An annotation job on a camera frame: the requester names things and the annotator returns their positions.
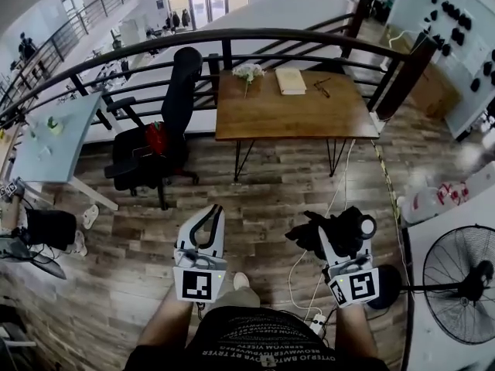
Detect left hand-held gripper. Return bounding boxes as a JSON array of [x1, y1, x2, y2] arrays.
[[172, 204, 229, 304]]

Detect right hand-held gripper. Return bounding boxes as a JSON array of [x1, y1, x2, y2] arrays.
[[317, 226, 381, 308]]

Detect black cloth item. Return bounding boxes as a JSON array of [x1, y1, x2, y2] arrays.
[[285, 206, 378, 261]]

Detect person's left forearm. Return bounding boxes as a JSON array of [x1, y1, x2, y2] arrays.
[[137, 284, 194, 349]]

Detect person's right forearm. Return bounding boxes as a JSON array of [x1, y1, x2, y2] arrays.
[[334, 303, 378, 359]]

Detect person's khaki trousers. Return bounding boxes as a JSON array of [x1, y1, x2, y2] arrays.
[[210, 287, 261, 310]]

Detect yellow black floor tape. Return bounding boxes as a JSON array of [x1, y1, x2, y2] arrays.
[[372, 140, 401, 228]]

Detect white power strip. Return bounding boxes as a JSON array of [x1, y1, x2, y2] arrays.
[[309, 312, 326, 335]]

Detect white plastic bag red print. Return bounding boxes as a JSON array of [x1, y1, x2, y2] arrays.
[[400, 182, 471, 226]]

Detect person's black printed shirt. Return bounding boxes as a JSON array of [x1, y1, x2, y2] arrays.
[[124, 305, 388, 371]]

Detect black office chair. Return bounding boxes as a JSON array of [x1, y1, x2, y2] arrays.
[[104, 46, 204, 211]]

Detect white side counter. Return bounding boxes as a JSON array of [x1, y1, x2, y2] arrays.
[[401, 160, 495, 371]]

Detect black standing fan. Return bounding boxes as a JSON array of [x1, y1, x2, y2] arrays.
[[367, 224, 495, 345]]

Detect wooden table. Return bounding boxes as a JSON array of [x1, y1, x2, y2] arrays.
[[214, 67, 381, 183]]

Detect dark-framed eyeglasses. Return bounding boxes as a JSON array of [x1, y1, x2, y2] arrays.
[[312, 77, 333, 99]]

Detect light blue desk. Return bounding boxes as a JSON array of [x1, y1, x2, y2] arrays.
[[9, 90, 119, 212]]

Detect white flower bouquet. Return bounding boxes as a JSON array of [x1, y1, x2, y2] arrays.
[[231, 63, 266, 99]]

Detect cream closed book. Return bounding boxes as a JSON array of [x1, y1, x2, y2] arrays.
[[274, 67, 308, 97]]

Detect brown cardboard box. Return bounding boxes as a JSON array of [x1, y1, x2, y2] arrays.
[[381, 25, 463, 121]]

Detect dark curved railing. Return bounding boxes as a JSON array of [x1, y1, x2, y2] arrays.
[[0, 27, 439, 131]]

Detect glass entrance doors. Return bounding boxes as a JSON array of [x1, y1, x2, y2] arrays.
[[164, 0, 251, 31]]

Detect staircase dark railing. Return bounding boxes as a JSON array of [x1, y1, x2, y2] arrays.
[[266, 0, 374, 60]]

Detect cluster of black hanging devices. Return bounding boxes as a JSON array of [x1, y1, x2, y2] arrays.
[[423, 0, 495, 93]]

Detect balcony black railing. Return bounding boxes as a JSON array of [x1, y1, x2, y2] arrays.
[[0, 0, 138, 104]]

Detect white floor cable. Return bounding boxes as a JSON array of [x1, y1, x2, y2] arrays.
[[288, 138, 357, 321]]

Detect white charger cord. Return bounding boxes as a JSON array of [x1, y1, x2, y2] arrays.
[[387, 28, 427, 50]]

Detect white wall board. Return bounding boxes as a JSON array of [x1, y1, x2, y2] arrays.
[[386, 0, 495, 141]]

